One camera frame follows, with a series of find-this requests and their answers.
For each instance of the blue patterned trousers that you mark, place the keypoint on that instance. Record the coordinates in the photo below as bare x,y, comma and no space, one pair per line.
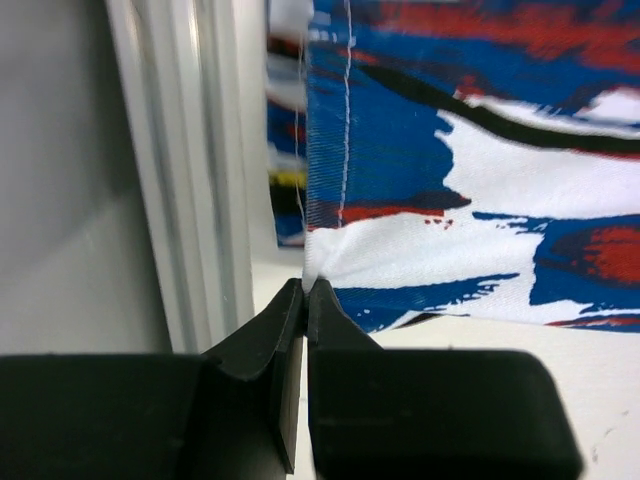
459,158

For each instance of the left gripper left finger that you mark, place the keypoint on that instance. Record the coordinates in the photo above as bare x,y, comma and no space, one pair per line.
228,413

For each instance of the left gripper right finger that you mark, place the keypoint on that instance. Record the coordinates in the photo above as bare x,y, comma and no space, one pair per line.
377,413

